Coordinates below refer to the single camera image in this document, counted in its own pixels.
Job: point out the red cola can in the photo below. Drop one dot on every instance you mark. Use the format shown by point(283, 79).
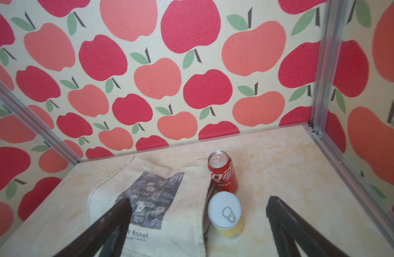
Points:
point(222, 171)

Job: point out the right aluminium frame post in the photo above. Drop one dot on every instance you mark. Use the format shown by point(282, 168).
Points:
point(330, 44)

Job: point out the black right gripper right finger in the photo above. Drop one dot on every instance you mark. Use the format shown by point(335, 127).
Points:
point(291, 231)

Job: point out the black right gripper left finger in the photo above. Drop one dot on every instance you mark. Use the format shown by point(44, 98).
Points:
point(105, 237)

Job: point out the yellow can white lid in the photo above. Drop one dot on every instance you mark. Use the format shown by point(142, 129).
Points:
point(225, 213)

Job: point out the aluminium frame post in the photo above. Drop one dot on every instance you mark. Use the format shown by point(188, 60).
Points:
point(330, 44)
point(32, 121)

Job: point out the left aluminium frame post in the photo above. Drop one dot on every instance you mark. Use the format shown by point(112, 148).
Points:
point(32, 121)

